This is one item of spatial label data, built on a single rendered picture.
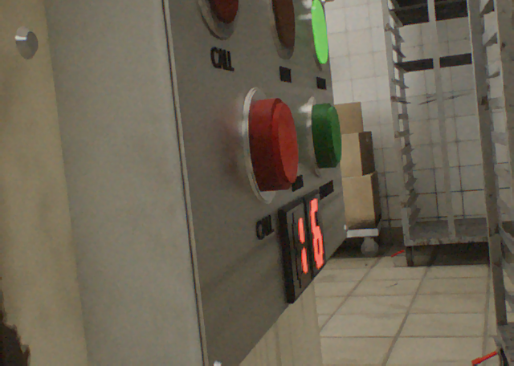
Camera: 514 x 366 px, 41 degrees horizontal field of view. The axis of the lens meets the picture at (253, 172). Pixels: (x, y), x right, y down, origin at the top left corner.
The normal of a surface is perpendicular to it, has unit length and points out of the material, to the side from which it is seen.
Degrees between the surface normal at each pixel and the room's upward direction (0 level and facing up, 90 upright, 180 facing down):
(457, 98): 90
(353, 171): 90
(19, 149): 90
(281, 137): 90
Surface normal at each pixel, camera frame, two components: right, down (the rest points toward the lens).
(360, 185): -0.24, 0.03
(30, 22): 0.96, -0.09
